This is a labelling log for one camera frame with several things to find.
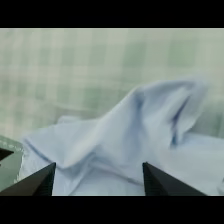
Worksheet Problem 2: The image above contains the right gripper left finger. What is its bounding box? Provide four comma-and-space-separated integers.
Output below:
0, 162, 57, 197

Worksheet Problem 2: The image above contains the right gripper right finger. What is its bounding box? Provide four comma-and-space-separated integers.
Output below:
142, 161, 207, 197

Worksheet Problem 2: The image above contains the light blue shirt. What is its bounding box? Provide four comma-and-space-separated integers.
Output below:
17, 76, 224, 197

